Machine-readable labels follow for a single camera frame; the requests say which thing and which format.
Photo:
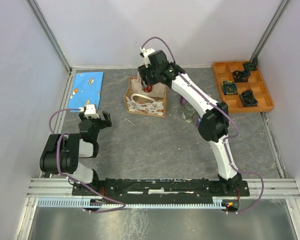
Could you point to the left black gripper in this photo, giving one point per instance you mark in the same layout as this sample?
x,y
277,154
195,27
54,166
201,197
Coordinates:
x,y
104,123

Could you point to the orange wooden divider tray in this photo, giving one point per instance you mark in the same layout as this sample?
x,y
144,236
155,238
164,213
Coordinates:
x,y
223,71

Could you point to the clear glass beverage bottle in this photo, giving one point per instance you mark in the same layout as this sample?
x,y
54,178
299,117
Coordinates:
x,y
188,113

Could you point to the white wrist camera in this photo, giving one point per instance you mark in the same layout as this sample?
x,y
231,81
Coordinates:
x,y
90,111
145,55

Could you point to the purple soda can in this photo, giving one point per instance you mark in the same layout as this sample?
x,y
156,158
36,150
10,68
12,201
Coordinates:
x,y
198,122
182,101

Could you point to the purple soda can back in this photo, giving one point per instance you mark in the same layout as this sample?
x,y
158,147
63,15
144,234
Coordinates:
x,y
182,101

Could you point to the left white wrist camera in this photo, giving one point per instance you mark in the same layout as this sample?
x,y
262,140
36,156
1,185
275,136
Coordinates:
x,y
90,111

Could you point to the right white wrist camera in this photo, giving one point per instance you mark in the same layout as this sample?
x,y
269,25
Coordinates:
x,y
145,55

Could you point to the red soda can back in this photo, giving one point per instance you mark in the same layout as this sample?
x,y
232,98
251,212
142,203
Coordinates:
x,y
147,89

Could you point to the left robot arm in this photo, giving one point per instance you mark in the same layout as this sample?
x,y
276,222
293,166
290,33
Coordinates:
x,y
62,155

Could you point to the black rolled sock lower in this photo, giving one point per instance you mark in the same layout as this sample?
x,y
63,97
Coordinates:
x,y
248,99

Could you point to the black rolled sock upper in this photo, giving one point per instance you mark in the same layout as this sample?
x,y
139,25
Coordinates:
x,y
241,76

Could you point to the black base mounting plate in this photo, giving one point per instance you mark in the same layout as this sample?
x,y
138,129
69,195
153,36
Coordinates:
x,y
169,191

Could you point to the blue patterned cloth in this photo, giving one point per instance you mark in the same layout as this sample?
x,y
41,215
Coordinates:
x,y
86,89

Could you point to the blue slotted cable duct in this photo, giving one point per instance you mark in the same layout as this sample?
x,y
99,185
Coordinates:
x,y
59,202

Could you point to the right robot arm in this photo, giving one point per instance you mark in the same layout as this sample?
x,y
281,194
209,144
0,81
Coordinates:
x,y
215,119

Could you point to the black rolled sock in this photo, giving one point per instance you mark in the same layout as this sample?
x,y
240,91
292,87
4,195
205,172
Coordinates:
x,y
241,76
248,99

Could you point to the blue green rolled sock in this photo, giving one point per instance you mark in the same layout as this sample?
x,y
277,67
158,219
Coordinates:
x,y
229,88

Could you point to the dark rolled sock corner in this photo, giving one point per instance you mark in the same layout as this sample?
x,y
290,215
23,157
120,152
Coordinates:
x,y
251,65

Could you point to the patterned canvas tote bag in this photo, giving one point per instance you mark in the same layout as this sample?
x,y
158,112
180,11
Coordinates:
x,y
139,102

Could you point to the aluminium front frame rail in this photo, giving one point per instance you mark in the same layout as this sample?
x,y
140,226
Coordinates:
x,y
283,188

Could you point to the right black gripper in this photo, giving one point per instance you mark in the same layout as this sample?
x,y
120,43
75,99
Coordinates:
x,y
143,72

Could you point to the purple soda can front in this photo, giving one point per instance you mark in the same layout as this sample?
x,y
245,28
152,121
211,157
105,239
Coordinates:
x,y
198,122

